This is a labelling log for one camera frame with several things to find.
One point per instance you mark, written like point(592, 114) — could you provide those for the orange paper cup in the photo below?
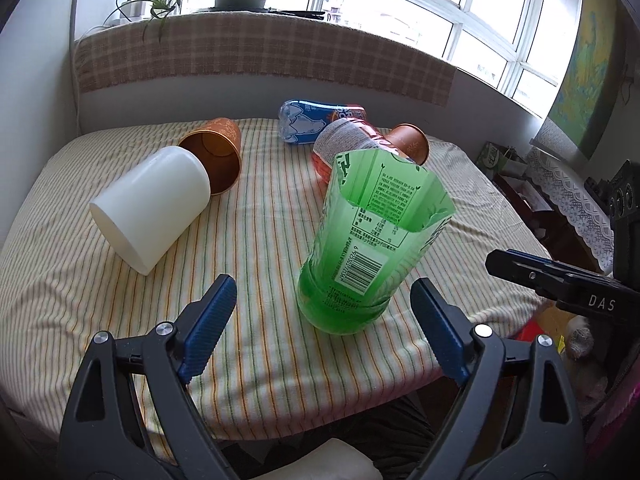
point(217, 145)
point(410, 140)

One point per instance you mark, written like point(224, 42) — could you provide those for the striped table cloth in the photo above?
point(272, 374)

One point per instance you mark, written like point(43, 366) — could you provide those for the brown plaid sill cloth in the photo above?
point(258, 44)

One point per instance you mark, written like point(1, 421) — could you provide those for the green cut bottle cup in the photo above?
point(380, 216)

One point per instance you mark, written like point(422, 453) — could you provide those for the white lace cloth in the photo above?
point(581, 211)

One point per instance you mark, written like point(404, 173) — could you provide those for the blue cut bottle cup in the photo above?
point(301, 121)

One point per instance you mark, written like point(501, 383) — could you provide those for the white plastic cup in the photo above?
point(143, 213)

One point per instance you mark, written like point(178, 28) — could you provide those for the wall map poster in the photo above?
point(583, 106)

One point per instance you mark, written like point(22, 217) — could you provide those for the plush toy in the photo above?
point(588, 379)

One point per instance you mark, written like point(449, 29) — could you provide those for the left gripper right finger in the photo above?
point(542, 437)

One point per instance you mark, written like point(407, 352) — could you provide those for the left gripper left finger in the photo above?
point(103, 434)

